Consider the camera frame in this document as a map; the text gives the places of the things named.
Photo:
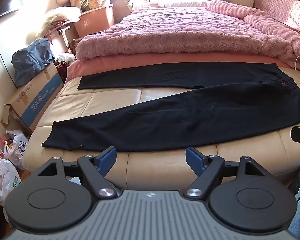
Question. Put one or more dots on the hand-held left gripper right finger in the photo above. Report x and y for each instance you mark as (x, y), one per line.
(194, 159)

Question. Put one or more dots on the white plastic bag red print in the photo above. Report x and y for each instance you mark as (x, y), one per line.
(3, 177)

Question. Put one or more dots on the cardboard box with blue print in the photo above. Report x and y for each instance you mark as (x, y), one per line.
(37, 97)

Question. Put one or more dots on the pink plastic storage bin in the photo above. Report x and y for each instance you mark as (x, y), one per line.
(95, 22)

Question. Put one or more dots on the beige leather bed bench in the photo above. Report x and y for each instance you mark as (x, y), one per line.
(110, 100)

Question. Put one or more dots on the black pants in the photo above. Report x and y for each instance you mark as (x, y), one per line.
(165, 120)

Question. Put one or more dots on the white plastic bag blue logo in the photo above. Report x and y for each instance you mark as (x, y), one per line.
(17, 147)

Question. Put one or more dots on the pink quilted headboard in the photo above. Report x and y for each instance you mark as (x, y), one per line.
(282, 7)

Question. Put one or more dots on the pink textured blanket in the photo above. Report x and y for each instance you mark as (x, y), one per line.
(240, 11)

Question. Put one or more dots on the blue fabric bag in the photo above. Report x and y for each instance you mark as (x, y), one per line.
(31, 60)

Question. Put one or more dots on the cream cloth pile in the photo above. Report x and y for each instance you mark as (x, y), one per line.
(57, 17)

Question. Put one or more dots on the white folding side table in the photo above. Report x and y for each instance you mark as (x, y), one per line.
(65, 37)

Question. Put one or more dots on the mauve fluffy blanket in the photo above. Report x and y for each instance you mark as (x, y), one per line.
(170, 30)

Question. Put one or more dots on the salmon pink bed sheet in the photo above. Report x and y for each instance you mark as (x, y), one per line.
(115, 63)

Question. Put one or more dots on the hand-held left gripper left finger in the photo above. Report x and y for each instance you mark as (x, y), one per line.
(108, 160)

